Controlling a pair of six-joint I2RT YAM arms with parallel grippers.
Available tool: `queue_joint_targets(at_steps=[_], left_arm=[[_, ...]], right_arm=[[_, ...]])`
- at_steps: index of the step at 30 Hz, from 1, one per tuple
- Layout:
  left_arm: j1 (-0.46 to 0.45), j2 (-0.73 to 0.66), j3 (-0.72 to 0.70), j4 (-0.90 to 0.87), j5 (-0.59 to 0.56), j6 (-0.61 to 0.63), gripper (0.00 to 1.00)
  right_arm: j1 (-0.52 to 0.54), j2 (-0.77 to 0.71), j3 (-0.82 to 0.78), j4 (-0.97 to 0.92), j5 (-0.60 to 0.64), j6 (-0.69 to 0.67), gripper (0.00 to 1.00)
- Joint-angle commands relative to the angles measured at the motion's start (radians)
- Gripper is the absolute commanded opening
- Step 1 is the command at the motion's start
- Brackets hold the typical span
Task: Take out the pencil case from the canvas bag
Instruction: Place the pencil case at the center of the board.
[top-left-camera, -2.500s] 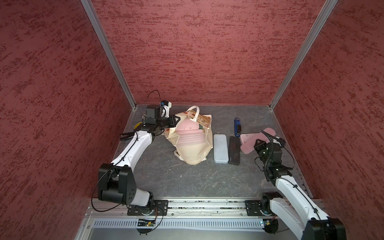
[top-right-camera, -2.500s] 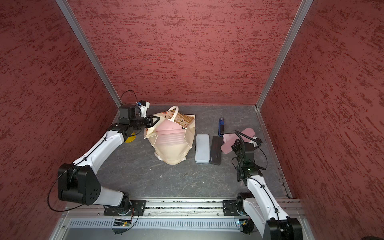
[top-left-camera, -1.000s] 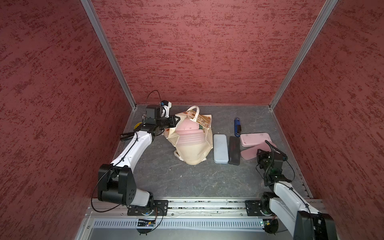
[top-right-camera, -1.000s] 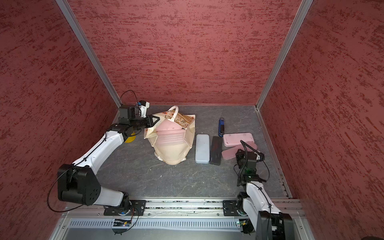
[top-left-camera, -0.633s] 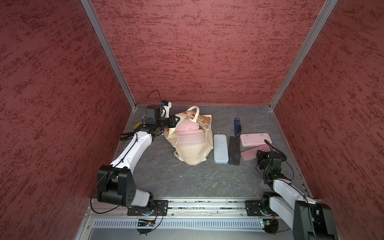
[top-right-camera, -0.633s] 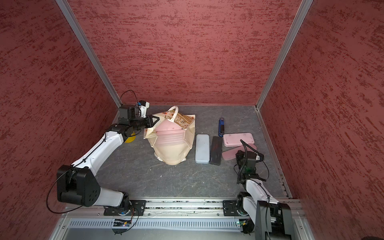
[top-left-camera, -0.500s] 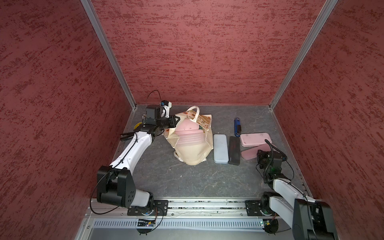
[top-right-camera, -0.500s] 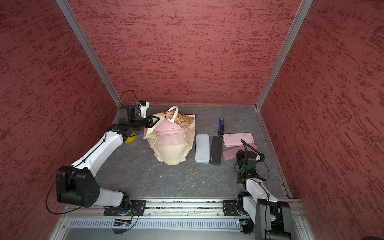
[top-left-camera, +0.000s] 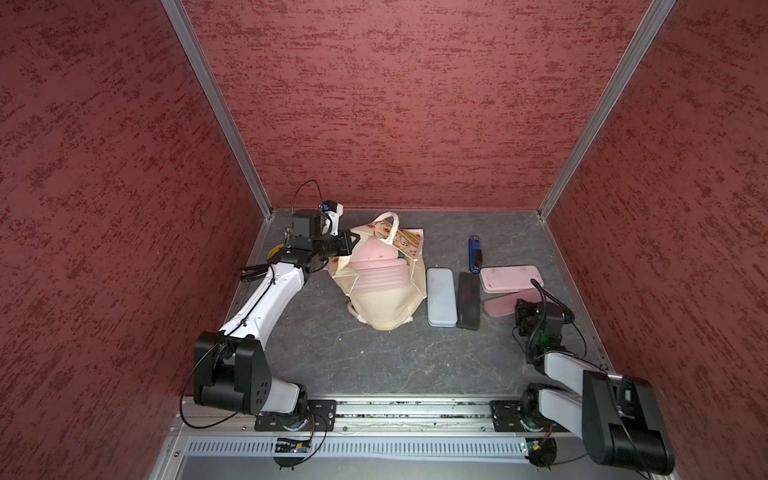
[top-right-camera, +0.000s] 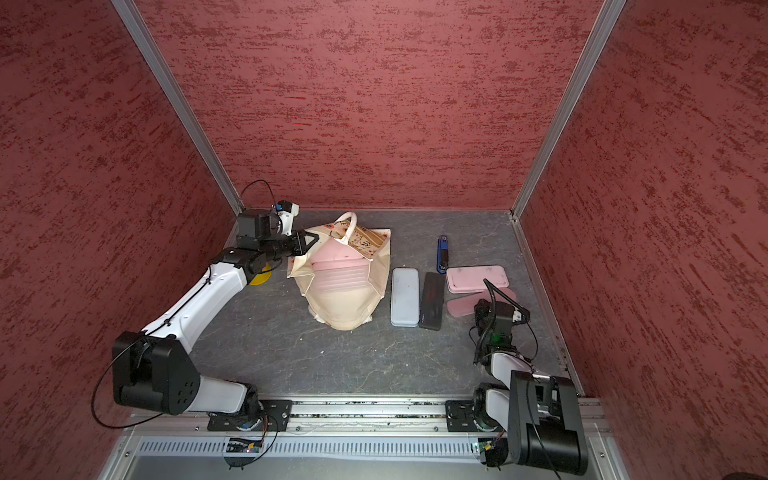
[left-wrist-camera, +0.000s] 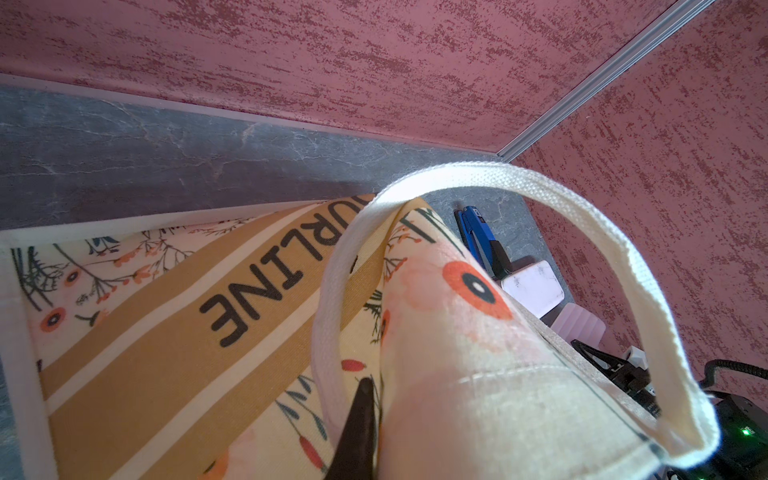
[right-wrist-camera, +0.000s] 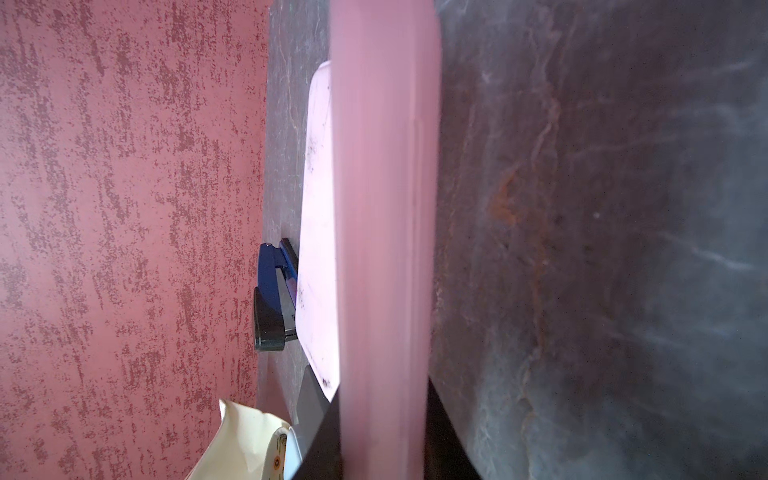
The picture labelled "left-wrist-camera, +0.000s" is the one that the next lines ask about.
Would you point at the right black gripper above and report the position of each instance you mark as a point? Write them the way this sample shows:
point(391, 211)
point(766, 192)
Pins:
point(633, 381)

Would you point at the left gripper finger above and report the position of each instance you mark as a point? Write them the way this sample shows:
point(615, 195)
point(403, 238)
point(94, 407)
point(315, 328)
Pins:
point(354, 457)

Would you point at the pink pencil case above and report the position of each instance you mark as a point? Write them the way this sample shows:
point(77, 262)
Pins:
point(535, 287)
point(576, 323)

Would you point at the printed canvas tote bag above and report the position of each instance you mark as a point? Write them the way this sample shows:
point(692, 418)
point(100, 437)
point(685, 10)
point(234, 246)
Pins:
point(231, 344)

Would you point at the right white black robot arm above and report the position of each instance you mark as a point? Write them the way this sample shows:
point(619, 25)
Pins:
point(742, 453)

